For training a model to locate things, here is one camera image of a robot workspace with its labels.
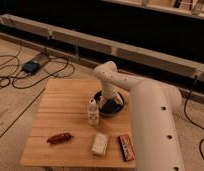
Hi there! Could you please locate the long wooden rail beam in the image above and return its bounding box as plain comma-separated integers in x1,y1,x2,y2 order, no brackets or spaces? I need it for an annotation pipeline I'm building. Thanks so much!
0,14,204,81

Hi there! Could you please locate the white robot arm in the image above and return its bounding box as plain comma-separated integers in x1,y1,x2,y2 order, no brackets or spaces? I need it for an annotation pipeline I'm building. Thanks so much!
94,61,185,171

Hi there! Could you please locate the dark rectangular snack bar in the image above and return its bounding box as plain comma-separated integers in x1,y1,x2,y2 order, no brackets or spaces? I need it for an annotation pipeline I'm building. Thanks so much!
118,134,135,161

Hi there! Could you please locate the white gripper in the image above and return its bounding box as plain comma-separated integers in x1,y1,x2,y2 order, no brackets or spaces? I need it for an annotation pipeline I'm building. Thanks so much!
99,83,123,110

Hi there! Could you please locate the white rectangular sponge block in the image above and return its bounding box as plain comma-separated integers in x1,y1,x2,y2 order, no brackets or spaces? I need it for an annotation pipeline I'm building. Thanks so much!
91,133,109,156

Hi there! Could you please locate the black cable right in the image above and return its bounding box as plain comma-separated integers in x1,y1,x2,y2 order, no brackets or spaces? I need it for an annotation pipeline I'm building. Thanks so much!
183,75,204,165

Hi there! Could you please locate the reddish brown sausage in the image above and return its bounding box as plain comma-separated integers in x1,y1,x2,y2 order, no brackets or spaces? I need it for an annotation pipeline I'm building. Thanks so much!
47,133,73,144

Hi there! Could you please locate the small clear plastic bottle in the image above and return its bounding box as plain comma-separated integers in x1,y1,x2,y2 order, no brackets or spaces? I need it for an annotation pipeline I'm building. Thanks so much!
87,99,99,125

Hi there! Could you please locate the blue power adapter box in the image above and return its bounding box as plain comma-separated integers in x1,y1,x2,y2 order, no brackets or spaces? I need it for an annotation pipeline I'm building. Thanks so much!
22,61,40,74

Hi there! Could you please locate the dark ceramic bowl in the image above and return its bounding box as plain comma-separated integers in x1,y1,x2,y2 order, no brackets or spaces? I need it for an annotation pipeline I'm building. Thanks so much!
94,91,124,117

